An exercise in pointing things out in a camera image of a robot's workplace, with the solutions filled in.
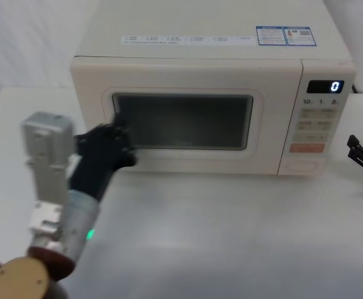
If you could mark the white table cloth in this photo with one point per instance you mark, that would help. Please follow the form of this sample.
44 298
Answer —
215 233

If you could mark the cream oven door with window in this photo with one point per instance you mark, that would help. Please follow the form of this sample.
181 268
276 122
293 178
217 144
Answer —
262 78

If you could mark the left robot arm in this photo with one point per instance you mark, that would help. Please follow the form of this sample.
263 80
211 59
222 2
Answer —
47 193

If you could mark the white curtain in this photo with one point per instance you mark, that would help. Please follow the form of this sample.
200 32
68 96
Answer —
28 46

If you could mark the oven control panel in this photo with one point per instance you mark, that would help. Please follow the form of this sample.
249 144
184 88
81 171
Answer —
312 124

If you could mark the cream microwave oven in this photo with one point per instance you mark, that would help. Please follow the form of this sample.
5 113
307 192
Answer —
200 71

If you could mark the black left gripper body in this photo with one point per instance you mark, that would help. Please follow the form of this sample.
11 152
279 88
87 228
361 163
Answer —
95 155

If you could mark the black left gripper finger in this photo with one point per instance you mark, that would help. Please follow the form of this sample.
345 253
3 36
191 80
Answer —
121 130
128 160

